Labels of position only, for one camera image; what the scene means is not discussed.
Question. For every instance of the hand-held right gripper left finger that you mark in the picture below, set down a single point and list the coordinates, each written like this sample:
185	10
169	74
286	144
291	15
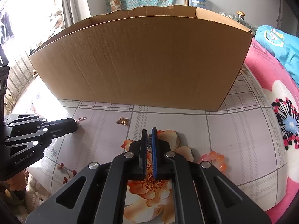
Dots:
143	149

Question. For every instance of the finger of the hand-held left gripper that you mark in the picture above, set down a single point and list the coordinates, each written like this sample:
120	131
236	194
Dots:
60	131
60	123

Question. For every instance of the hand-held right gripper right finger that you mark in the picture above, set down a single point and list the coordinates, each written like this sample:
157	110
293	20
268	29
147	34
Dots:
154	154

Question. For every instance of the brown cardboard box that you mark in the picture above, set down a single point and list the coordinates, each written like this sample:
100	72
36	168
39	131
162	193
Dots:
140	63

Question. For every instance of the gold butterfly charm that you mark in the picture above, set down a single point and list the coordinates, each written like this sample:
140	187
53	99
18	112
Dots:
122	121

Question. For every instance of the floral plastic tablecloth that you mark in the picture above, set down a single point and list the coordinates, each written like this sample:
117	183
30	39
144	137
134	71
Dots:
233	133

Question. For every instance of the grey curtain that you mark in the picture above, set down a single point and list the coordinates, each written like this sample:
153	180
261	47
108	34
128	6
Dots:
74	2

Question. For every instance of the patterned square container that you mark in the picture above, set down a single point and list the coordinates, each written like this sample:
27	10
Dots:
115	3

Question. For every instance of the pink flower blanket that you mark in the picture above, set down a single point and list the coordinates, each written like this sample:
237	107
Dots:
264	74

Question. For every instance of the blue water jug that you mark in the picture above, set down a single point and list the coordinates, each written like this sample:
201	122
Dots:
198	1

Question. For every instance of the green sequin cushion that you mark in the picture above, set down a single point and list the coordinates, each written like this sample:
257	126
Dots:
247	24

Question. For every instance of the mushroom shaped knob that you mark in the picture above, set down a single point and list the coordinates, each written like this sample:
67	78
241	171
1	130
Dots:
240	14

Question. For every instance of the blue garment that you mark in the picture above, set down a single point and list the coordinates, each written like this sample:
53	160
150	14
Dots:
287	53

